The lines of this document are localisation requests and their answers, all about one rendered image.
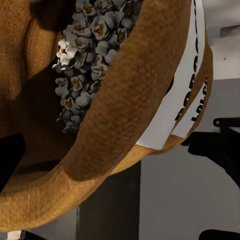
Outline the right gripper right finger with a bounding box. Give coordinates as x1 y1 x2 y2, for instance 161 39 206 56
224 132 240 173

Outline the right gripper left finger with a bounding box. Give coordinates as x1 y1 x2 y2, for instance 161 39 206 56
0 133 26 193

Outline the popcorn bag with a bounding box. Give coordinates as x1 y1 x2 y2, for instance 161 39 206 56
0 0 207 232

